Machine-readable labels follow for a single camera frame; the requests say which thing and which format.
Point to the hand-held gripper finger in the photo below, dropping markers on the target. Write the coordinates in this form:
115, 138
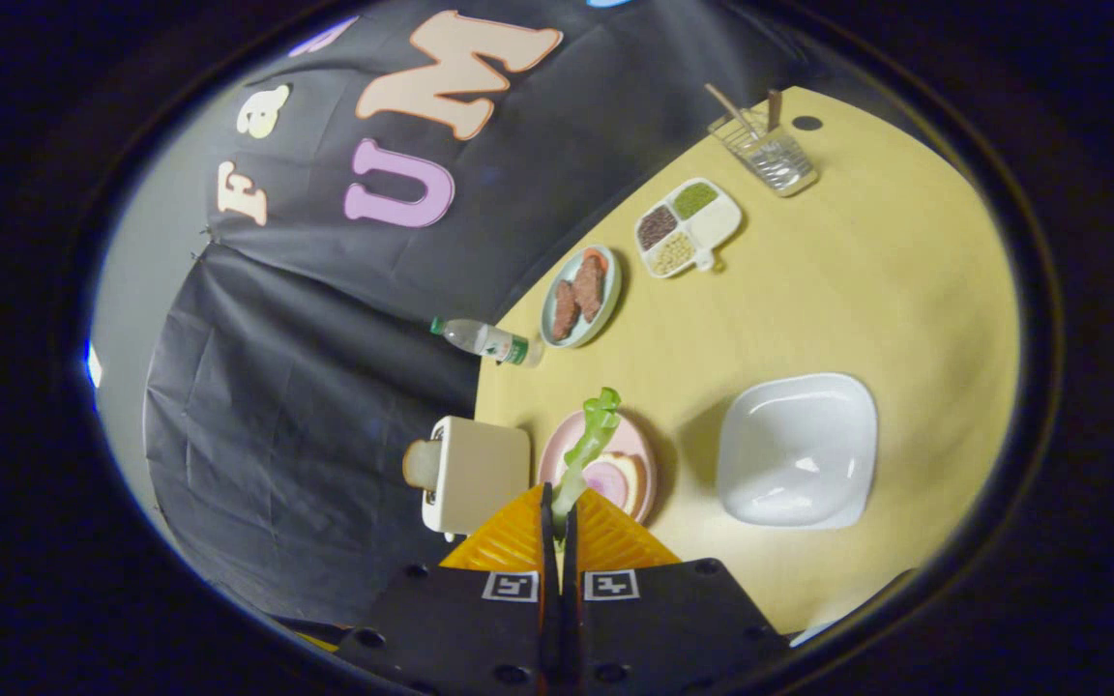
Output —
571, 556
546, 556

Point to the green lettuce leaf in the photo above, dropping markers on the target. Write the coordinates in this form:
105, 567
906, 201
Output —
596, 435

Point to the brown toasted bread slice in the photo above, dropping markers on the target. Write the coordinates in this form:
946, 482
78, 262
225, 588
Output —
420, 464

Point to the pink ham slice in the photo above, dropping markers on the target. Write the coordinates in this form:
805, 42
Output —
603, 478

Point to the pale bread slice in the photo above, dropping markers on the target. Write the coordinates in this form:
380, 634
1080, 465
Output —
634, 483

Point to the cream white toaster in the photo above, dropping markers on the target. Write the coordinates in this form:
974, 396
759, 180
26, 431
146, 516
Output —
480, 464

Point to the pink round plate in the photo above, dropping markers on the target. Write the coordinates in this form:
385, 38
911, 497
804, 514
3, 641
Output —
634, 445

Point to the clear plastic water bottle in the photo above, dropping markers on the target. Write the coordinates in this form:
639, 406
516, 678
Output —
489, 340

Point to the dark brown meat piece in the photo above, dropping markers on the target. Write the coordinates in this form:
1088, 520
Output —
565, 309

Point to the white square plate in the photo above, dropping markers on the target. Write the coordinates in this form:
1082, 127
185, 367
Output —
799, 454

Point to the reddish brown meat piece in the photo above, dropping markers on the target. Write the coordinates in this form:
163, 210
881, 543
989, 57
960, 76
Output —
590, 287

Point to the light blue round plate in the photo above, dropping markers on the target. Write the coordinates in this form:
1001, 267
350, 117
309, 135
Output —
613, 285

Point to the black backdrop cloth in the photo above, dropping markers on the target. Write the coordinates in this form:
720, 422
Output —
325, 387

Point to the beige beans pile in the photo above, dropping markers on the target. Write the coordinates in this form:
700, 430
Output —
673, 252

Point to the dark brown beans pile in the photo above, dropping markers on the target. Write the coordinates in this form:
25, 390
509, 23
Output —
658, 227

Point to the white divided dish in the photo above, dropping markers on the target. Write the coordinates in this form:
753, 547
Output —
717, 222

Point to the green beans pile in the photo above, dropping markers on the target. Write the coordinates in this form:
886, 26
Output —
695, 200

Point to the clear glass cup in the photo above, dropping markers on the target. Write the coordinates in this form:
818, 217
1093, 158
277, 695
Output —
779, 159

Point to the long wooden stick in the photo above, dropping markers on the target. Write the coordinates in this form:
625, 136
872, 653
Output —
723, 100

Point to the black table grommet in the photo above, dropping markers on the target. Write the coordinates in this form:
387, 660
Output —
806, 123

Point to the short wooden spoon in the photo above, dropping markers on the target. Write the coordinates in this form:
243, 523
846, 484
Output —
775, 106

